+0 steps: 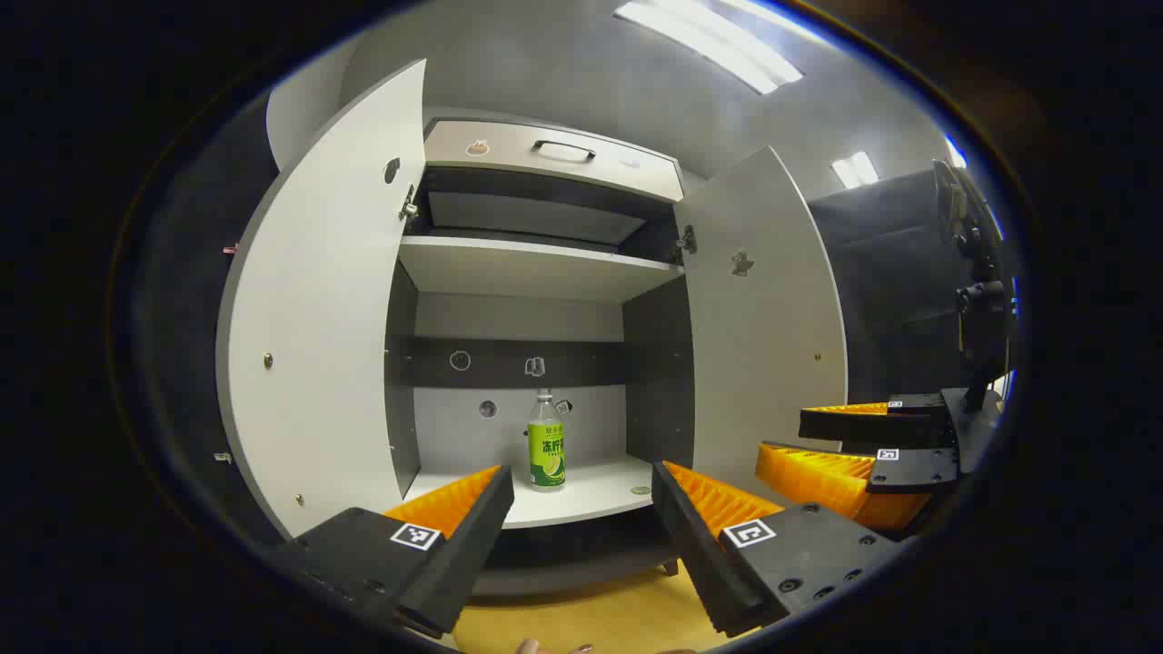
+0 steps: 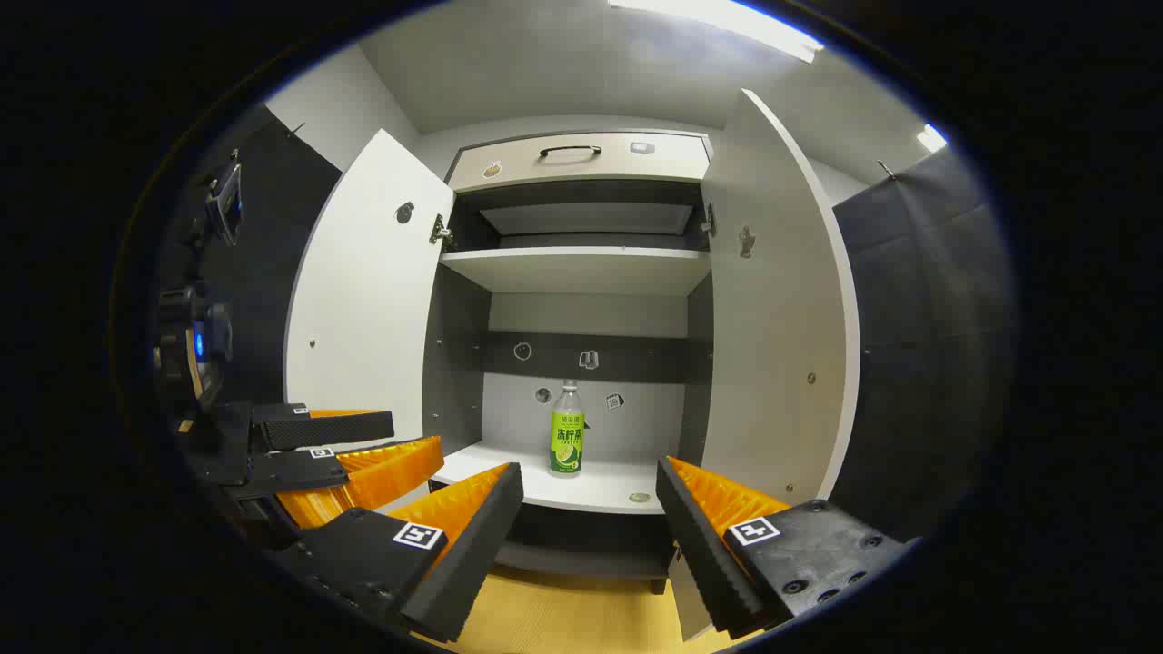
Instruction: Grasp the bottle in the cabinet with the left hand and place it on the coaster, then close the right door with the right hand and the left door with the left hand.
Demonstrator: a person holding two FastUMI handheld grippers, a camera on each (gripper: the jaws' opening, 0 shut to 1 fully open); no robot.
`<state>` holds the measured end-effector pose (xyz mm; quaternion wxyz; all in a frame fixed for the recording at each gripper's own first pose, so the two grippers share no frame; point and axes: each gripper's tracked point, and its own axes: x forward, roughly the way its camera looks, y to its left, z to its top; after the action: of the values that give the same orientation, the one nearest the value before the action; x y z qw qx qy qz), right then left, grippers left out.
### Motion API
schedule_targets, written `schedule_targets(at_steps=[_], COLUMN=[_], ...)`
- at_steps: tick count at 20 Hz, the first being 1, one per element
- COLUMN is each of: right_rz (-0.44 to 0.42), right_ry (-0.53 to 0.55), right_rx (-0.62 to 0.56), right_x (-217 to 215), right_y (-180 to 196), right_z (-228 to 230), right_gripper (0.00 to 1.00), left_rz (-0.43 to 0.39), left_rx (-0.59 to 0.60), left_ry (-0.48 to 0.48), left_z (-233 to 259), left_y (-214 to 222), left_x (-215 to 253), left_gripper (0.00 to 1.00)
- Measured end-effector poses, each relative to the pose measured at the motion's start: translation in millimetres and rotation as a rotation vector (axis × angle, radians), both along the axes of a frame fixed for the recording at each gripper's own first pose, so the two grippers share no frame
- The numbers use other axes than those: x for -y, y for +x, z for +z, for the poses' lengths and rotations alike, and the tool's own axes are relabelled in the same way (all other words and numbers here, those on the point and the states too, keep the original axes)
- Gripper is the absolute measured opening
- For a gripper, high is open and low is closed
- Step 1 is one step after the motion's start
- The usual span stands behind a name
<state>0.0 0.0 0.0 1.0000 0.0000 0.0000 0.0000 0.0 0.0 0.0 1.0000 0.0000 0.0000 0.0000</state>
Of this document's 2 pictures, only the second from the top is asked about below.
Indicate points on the white cabinet shelf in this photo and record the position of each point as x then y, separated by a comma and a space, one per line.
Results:
581, 268
509, 472

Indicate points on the black backdrop cloth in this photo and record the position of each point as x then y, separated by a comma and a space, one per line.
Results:
273, 272
927, 318

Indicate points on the small ceiling light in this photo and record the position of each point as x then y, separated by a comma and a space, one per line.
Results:
931, 138

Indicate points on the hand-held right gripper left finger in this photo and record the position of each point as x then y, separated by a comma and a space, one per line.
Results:
472, 563

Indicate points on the long ceiling light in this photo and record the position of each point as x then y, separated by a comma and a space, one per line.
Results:
727, 18

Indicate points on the white cabinet door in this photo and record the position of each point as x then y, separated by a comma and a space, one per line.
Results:
772, 345
363, 300

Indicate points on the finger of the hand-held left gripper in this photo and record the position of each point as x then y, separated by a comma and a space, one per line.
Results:
300, 470
345, 429

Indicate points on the green label clear bottle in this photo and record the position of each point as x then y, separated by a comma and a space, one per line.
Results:
566, 445

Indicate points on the metal door hinge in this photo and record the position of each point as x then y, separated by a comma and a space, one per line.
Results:
710, 221
442, 232

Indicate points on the white and grey cabinet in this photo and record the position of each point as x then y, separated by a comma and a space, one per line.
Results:
591, 313

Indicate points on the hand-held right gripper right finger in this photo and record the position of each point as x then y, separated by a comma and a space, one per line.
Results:
700, 554

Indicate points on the white cabinet drawer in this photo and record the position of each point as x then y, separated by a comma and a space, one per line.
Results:
591, 170

